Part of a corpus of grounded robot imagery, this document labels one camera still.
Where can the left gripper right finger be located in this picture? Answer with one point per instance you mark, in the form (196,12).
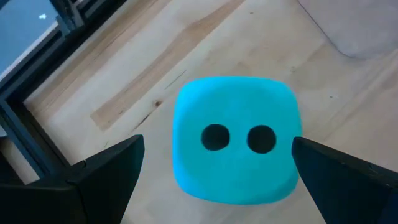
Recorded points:
(351,193)

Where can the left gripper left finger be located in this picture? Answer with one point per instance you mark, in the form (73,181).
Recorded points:
(77,199)

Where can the cyan plush die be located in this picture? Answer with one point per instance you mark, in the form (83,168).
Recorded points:
(236,102)

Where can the lavender plush die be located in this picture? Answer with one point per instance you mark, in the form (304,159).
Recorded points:
(357,25)

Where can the black table frame rail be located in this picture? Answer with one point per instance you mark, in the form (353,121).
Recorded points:
(31,137)

